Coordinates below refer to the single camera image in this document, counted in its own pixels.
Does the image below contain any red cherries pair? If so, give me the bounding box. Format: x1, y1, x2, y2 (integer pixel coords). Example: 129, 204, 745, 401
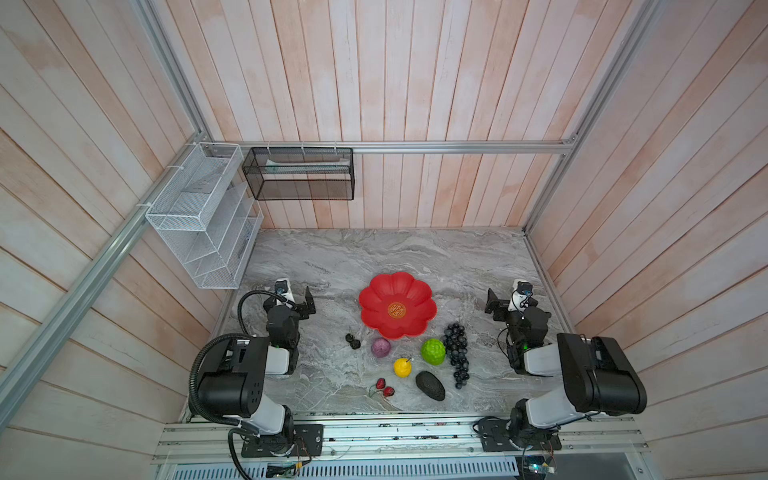
367, 378, 395, 398

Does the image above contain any aluminium back frame bar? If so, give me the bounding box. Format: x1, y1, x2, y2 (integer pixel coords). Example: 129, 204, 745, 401
236, 140, 575, 155

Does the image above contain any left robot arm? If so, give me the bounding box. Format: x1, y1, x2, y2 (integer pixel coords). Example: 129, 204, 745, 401
188, 279, 316, 453

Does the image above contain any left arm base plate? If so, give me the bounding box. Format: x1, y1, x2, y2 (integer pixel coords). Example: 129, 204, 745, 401
241, 424, 324, 459

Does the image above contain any green circuit board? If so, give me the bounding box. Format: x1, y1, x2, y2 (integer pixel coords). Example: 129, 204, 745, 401
265, 462, 303, 479

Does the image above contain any black wire mesh basket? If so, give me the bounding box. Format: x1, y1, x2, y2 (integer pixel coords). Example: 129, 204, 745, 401
242, 146, 356, 201

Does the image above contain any aluminium frame bar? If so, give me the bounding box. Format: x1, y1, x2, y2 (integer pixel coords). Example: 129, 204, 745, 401
236, 140, 575, 155
522, 1, 668, 238
0, 0, 208, 430

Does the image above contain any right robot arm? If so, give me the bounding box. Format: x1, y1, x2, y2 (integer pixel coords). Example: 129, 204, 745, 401
484, 281, 648, 449

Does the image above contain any yellow lemon fruit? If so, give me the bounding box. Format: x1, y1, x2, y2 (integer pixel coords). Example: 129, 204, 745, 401
393, 358, 413, 378

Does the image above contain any black grape bunch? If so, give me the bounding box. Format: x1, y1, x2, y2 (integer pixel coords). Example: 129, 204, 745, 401
442, 322, 470, 389

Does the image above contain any aluminium left frame bar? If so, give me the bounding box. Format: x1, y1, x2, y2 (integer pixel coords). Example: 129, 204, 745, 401
0, 0, 208, 430

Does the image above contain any black mulberries pair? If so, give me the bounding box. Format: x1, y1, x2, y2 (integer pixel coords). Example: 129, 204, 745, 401
345, 333, 361, 350

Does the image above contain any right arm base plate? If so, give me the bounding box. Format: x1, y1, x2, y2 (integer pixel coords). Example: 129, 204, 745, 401
472, 417, 562, 452

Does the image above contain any aluminium right frame bar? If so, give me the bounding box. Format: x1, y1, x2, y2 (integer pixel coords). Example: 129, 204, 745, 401
522, 1, 668, 238

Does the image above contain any white wire mesh shelf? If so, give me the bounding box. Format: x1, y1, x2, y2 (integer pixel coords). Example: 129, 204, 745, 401
146, 142, 264, 290

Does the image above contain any purple round fruit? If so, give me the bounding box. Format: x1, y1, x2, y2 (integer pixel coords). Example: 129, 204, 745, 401
370, 338, 392, 359

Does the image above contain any red flower-shaped fruit bowl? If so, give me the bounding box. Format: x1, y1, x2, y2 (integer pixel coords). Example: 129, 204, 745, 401
358, 272, 438, 340

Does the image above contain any aluminium front rail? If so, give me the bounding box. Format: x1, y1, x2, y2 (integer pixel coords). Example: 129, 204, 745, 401
151, 413, 650, 465

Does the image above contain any dark avocado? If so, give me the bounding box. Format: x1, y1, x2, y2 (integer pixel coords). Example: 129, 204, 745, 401
415, 371, 446, 402

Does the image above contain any green bumpy custard apple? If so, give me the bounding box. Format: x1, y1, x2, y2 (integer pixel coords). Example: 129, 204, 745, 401
420, 338, 446, 366

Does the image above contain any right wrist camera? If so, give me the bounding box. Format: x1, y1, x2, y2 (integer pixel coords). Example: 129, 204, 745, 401
510, 279, 533, 311

